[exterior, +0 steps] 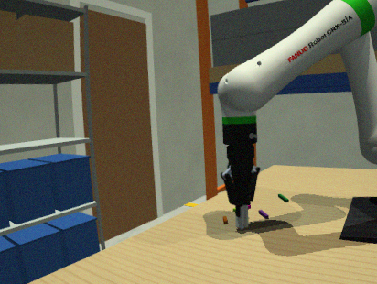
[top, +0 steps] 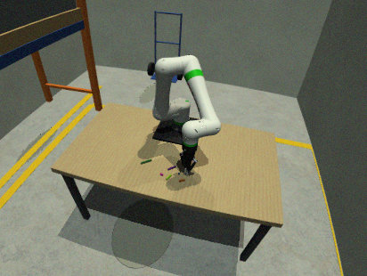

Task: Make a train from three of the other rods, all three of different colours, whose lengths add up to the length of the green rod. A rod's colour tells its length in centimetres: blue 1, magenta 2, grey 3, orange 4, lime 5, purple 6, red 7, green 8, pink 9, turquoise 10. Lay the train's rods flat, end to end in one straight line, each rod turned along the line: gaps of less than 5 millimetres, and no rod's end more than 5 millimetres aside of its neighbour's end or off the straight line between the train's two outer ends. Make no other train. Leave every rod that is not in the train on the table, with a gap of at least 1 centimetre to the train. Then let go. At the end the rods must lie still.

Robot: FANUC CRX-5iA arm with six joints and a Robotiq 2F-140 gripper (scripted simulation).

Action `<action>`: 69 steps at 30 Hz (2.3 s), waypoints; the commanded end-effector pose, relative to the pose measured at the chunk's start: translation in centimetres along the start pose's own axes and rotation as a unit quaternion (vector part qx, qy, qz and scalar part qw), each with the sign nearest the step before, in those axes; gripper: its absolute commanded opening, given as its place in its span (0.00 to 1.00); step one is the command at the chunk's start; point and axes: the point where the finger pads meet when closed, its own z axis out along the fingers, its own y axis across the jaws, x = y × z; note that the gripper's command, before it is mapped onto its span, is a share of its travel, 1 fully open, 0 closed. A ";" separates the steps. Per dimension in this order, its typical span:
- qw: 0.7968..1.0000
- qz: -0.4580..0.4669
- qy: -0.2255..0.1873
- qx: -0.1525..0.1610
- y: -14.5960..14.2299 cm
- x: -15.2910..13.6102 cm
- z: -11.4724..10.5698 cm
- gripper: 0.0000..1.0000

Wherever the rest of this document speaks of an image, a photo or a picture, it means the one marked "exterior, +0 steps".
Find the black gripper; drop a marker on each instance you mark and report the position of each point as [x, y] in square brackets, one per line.
[240, 171]

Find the purple rod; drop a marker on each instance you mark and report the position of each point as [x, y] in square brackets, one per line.
[263, 214]

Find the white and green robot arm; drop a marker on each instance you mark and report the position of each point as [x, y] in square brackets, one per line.
[343, 25]

